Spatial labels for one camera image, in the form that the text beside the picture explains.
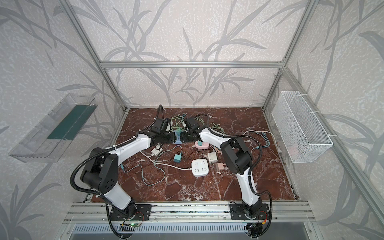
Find blue power strip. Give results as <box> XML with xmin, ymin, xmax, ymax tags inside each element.
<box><xmin>174</xmin><ymin>135</ymin><xmax>183</xmax><ymax>145</ymax></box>

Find teal charger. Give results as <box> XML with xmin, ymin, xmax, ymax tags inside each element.
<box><xmin>173</xmin><ymin>153</ymin><xmax>182</xmax><ymax>163</ymax></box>

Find white power strip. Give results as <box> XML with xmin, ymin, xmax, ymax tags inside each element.
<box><xmin>191</xmin><ymin>159</ymin><xmax>209</xmax><ymax>177</ymax></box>

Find pink charger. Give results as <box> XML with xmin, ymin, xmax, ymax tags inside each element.
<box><xmin>215</xmin><ymin>163</ymin><xmax>225</xmax><ymax>171</ymax></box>

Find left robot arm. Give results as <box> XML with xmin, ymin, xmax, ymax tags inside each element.
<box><xmin>70</xmin><ymin>118</ymin><xmax>176</xmax><ymax>211</ymax></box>

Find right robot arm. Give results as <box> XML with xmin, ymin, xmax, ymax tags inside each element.
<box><xmin>181</xmin><ymin>117</ymin><xmax>263</xmax><ymax>219</ymax></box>

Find pink power strip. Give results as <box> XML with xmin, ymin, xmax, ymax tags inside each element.
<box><xmin>195</xmin><ymin>141</ymin><xmax>210</xmax><ymax>150</ymax></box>

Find green usb cable bundle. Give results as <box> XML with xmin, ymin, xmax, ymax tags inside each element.
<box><xmin>167</xmin><ymin>112</ymin><xmax>226</xmax><ymax>134</ymax></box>

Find white power strip cord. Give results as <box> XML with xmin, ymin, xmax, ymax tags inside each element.
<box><xmin>139</xmin><ymin>149</ymin><xmax>193</xmax><ymax>171</ymax></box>

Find teal usb cable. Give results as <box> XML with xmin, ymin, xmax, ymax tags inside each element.
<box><xmin>251</xmin><ymin>131</ymin><xmax>271</xmax><ymax>151</ymax></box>

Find white wire mesh basket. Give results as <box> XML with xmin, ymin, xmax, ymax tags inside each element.
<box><xmin>272</xmin><ymin>91</ymin><xmax>333</xmax><ymax>164</ymax></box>

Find clear plastic wall tray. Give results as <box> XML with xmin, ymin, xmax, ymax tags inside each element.
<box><xmin>9</xmin><ymin>94</ymin><xmax>98</xmax><ymax>163</ymax></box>

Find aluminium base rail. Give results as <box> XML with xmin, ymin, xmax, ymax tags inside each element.
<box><xmin>63</xmin><ymin>201</ymin><xmax>316</xmax><ymax>224</ymax></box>

